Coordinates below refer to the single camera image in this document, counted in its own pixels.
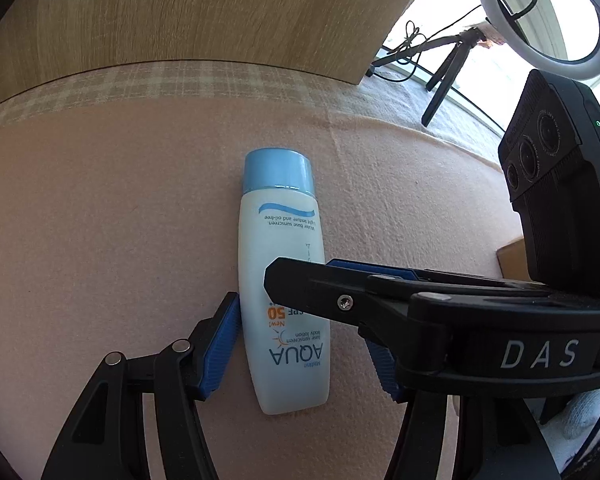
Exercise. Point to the cardboard box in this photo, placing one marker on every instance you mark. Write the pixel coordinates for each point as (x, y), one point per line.
(512, 260)

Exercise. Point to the black tripod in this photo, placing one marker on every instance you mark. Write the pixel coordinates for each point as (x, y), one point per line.
(442, 85)

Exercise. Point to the white sunscreen bottle blue cap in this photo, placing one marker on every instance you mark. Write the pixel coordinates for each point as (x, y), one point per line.
(280, 240)

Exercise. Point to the pink blanket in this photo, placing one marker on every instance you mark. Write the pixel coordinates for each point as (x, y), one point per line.
(105, 235)

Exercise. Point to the person's right hand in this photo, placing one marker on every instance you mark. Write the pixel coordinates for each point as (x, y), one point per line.
(580, 415)

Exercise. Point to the light wooden board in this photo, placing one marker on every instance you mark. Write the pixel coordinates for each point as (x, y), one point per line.
(205, 10)

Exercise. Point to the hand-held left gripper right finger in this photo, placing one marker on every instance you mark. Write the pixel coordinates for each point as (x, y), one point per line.
(385, 370)

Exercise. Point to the checked blanket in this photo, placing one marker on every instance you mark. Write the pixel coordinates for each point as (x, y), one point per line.
(130, 85)

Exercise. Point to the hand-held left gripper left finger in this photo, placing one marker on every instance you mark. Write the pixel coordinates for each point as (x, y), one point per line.
(220, 355)

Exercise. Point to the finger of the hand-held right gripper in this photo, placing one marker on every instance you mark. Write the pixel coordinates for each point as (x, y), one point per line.
(380, 270)
(320, 295)

